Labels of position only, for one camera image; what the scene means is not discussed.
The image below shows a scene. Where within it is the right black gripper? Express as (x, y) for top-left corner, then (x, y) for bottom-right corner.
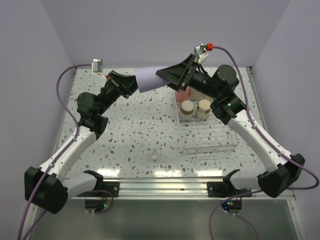
(156, 54), (221, 101)

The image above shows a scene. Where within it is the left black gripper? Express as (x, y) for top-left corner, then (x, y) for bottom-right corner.
(96, 70), (148, 116)

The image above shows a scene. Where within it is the red plastic cup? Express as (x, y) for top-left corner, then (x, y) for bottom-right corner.
(175, 91), (189, 104)

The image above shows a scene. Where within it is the purple plastic cup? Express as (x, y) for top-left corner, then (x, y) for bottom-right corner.
(134, 66), (170, 93)

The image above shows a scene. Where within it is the metal cup front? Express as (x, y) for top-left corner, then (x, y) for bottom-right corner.
(178, 100), (195, 121)

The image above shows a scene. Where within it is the metal cup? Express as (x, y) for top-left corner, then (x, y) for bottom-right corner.
(203, 94), (214, 103)
(195, 99), (211, 120)
(178, 100), (195, 121)

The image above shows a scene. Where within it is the white wire dish rack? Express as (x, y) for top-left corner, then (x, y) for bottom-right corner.
(173, 93), (240, 157)

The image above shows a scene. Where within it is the clear glass cup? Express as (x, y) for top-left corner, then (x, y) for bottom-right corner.
(148, 148), (162, 162)

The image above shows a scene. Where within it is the beige plastic cup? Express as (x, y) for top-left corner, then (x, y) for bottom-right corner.
(188, 88), (203, 100)

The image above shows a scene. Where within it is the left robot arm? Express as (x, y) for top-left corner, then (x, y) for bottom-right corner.
(24, 70), (138, 214)

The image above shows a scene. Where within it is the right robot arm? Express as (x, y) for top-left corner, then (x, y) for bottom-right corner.
(156, 54), (305, 198)

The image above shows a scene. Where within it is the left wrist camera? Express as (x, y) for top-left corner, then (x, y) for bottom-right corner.
(91, 59), (105, 78)

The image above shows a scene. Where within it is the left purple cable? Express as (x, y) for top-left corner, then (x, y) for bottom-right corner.
(17, 64), (94, 240)

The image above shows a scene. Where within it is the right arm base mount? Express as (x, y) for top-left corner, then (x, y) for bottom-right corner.
(206, 181), (252, 214)

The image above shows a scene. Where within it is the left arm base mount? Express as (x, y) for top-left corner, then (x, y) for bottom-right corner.
(76, 181), (120, 216)

